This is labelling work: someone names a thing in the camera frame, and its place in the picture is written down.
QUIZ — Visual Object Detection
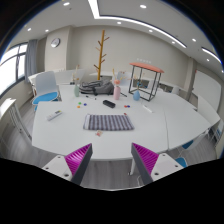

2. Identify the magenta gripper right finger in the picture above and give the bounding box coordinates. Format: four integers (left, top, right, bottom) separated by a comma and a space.
130, 142, 185, 186

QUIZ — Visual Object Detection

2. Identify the white remote control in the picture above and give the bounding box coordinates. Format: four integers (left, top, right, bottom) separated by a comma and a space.
46, 110, 62, 121

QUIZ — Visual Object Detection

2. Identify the wooden coat rack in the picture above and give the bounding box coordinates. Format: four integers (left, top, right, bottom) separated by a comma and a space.
94, 29, 110, 80

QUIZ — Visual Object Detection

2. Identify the white chair blue seat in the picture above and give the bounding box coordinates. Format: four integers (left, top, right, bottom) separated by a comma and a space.
32, 71, 59, 110

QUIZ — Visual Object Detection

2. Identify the grey backpack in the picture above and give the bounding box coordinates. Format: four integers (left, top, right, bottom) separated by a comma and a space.
79, 80, 114, 96

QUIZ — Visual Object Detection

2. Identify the blue chair right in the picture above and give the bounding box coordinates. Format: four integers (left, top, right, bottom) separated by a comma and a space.
175, 140, 194, 168

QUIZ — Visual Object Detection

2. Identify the blue vase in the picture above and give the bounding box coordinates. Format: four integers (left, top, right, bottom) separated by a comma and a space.
133, 90, 140, 101

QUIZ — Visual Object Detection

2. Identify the black rectangular case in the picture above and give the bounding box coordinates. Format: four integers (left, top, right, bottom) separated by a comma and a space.
103, 100, 116, 108

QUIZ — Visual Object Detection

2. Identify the black frame orange-top stand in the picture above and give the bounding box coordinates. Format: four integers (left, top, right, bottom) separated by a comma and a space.
128, 62, 164, 101

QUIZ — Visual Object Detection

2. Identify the green vase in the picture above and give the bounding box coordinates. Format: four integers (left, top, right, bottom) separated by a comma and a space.
74, 85, 79, 97

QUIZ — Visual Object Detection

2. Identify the striped grey towel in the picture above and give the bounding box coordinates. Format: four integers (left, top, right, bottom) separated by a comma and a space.
83, 114, 134, 131

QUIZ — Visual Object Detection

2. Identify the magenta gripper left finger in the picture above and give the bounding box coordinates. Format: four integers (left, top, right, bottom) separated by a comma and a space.
42, 143, 93, 186

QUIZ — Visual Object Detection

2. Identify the pink vase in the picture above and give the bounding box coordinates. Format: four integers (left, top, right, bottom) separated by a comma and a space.
113, 79, 121, 100

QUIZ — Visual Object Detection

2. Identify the round wall clock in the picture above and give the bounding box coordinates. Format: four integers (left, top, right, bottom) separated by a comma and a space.
51, 38, 60, 48

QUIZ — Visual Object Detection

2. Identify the grey curtain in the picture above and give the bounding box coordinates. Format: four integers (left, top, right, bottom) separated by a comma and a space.
24, 39, 38, 82

